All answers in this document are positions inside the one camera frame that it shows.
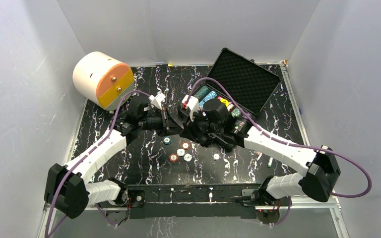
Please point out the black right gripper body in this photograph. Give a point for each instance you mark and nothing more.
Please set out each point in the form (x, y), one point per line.
(202, 125)

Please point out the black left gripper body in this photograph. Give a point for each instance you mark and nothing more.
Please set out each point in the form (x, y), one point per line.
(165, 120)

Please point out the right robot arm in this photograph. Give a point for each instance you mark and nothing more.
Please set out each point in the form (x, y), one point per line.
(316, 169)

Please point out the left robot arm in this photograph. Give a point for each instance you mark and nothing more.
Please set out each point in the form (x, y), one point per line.
(68, 187)

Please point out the red five chip right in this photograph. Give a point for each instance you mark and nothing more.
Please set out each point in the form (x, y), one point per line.
(186, 145)

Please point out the red five chip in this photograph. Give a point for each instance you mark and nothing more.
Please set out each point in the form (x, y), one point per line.
(186, 145)
(173, 157)

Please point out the green blue chip stacked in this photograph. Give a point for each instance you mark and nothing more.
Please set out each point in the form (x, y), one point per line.
(167, 140)

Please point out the white blue chip upper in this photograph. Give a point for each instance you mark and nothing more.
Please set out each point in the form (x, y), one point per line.
(181, 152)

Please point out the white blue chip lower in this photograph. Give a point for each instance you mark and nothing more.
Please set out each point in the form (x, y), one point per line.
(187, 157)

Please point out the red five chip left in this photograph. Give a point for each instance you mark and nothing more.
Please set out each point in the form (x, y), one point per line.
(173, 157)

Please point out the blue white chip far right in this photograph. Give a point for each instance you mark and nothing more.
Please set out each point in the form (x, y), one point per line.
(216, 157)

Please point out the black poker chip case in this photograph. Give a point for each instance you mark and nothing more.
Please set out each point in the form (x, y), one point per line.
(242, 85)

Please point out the red marker pen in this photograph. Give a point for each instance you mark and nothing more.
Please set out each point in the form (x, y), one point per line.
(259, 155)

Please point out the white cylindrical drawer box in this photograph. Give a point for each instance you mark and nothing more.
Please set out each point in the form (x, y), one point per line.
(103, 79)

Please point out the green marker pen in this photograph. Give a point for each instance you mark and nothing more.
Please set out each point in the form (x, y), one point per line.
(270, 162)

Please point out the black front mounting bar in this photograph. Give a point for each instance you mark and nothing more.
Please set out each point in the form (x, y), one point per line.
(198, 200)

